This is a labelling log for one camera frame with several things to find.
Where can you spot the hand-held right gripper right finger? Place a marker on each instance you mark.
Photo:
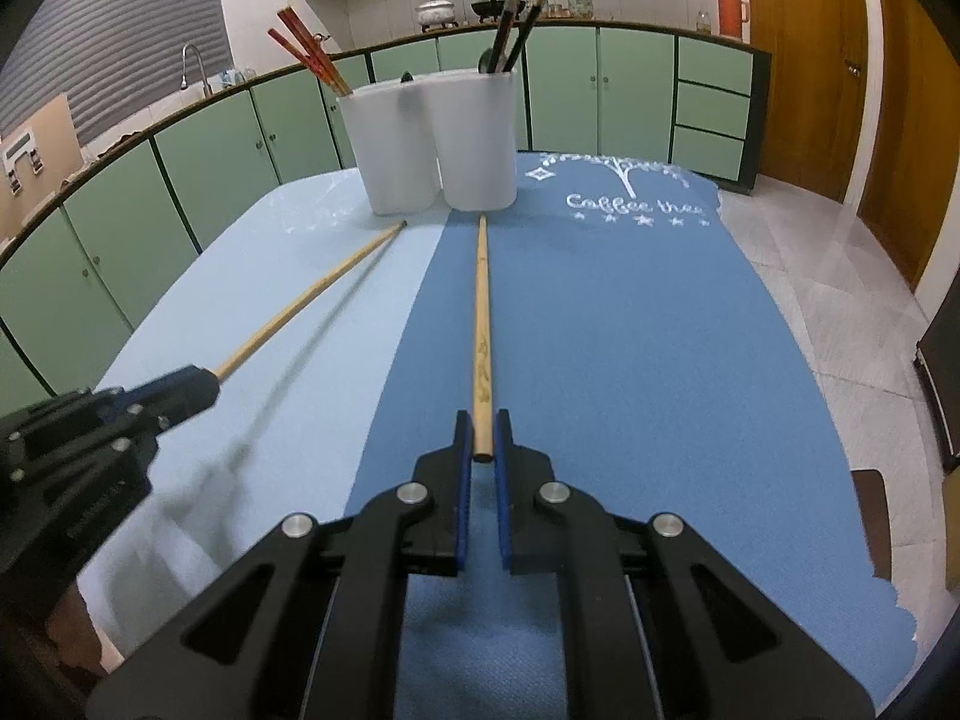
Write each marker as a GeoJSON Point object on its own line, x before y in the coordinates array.
{"type": "Point", "coordinates": [505, 510]}

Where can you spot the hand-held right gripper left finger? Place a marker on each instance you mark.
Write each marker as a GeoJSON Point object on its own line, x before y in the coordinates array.
{"type": "Point", "coordinates": [463, 510]}

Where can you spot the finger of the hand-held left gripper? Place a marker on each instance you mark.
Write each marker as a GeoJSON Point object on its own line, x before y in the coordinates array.
{"type": "Point", "coordinates": [184, 381]}
{"type": "Point", "coordinates": [176, 409]}

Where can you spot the plain wooden chopstick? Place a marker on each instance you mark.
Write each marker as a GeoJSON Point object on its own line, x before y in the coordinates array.
{"type": "Point", "coordinates": [315, 300]}
{"type": "Point", "coordinates": [481, 330]}

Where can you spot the white double utensil holder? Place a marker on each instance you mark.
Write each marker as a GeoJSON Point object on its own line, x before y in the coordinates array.
{"type": "Point", "coordinates": [472, 150]}

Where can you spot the black chopstick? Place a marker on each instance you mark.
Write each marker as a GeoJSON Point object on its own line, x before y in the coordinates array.
{"type": "Point", "coordinates": [519, 0]}
{"type": "Point", "coordinates": [536, 15]}
{"type": "Point", "coordinates": [507, 15]}

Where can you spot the person's left hand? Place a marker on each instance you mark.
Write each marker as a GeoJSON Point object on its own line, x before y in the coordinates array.
{"type": "Point", "coordinates": [79, 634]}

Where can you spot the blue printed tablecloth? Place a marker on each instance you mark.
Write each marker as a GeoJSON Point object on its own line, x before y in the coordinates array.
{"type": "Point", "coordinates": [637, 352]}

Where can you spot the cardboard box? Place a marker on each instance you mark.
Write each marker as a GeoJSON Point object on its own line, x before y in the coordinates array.
{"type": "Point", "coordinates": [52, 135]}

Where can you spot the metal faucet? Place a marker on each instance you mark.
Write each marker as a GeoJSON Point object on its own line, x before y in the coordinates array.
{"type": "Point", "coordinates": [204, 79]}

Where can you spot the bottles beside sink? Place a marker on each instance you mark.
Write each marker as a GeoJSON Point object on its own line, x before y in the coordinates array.
{"type": "Point", "coordinates": [236, 77]}

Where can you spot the grey window blind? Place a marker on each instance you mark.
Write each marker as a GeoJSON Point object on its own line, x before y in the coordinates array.
{"type": "Point", "coordinates": [112, 30]}

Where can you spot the brown wooden stool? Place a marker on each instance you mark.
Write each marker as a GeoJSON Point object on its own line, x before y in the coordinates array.
{"type": "Point", "coordinates": [871, 525]}

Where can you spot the green base cabinets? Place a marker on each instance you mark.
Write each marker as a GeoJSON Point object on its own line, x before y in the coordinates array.
{"type": "Point", "coordinates": [637, 90]}

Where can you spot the large metal spoon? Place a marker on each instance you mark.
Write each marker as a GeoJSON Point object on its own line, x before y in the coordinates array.
{"type": "Point", "coordinates": [487, 60]}

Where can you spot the white lidded pot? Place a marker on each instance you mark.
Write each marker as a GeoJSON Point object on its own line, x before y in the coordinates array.
{"type": "Point", "coordinates": [435, 13]}

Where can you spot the dark chair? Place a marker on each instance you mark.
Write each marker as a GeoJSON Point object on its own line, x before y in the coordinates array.
{"type": "Point", "coordinates": [945, 390]}

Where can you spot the black wok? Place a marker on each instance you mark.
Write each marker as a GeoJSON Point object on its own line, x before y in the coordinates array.
{"type": "Point", "coordinates": [486, 7]}

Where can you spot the row of drinking glasses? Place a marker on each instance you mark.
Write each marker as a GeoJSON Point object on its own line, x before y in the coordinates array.
{"type": "Point", "coordinates": [577, 7]}

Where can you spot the glass jar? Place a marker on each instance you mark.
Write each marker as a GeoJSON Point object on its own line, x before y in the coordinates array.
{"type": "Point", "coordinates": [703, 22]}

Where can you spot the orange thermos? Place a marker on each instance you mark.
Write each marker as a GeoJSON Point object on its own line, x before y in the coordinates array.
{"type": "Point", "coordinates": [729, 15]}

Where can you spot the plain wooden door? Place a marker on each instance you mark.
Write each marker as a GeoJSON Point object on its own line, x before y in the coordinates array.
{"type": "Point", "coordinates": [915, 150]}

